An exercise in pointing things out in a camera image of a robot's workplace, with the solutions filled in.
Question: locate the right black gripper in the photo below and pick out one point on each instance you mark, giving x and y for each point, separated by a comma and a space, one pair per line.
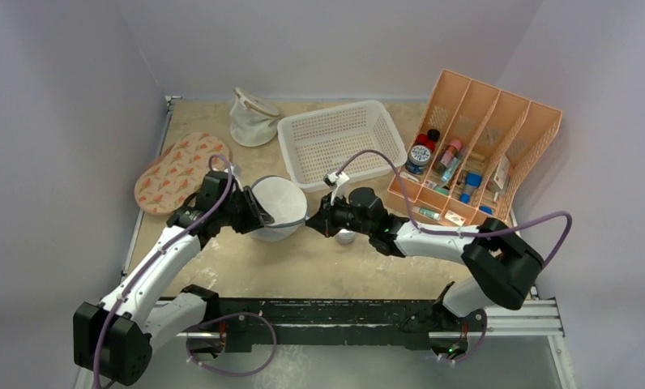
326, 219

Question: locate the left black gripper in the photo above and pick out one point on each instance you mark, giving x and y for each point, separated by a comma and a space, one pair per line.
255, 218

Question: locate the white mesh laundry bag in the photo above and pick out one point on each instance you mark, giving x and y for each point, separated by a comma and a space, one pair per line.
254, 120
285, 202

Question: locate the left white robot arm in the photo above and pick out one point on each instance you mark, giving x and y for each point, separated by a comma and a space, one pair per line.
116, 337

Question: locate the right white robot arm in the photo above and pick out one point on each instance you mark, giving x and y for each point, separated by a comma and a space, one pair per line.
502, 266

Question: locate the small clear white-lid jar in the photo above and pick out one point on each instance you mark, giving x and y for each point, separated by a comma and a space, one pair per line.
345, 237

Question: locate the white plastic basket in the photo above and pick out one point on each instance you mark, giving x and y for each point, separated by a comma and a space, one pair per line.
317, 142

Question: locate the carrot print oval pad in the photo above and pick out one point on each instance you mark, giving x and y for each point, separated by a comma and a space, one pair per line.
177, 173

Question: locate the green white tube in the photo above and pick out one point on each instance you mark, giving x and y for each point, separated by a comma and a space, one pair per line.
428, 213

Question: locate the blue white round jar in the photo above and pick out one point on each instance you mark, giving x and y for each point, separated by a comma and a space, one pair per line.
419, 157

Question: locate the red cap bottle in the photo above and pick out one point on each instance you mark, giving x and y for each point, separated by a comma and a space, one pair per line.
428, 139

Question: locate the pink cap bottle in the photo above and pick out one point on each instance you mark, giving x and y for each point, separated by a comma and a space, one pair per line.
449, 152

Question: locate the blue cap tube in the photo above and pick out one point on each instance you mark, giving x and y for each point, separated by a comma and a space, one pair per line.
472, 182

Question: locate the orange plastic organizer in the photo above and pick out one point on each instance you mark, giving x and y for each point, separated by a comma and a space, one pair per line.
490, 123

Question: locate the white red box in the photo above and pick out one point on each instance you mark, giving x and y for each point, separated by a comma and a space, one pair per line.
499, 177

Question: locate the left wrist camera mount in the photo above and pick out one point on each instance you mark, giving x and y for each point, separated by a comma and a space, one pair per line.
236, 173

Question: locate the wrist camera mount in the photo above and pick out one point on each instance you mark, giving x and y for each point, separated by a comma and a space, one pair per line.
337, 182
236, 173

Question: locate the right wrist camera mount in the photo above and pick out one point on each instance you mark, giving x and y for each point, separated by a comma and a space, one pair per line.
337, 182

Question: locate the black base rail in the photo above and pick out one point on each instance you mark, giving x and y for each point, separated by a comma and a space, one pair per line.
417, 325

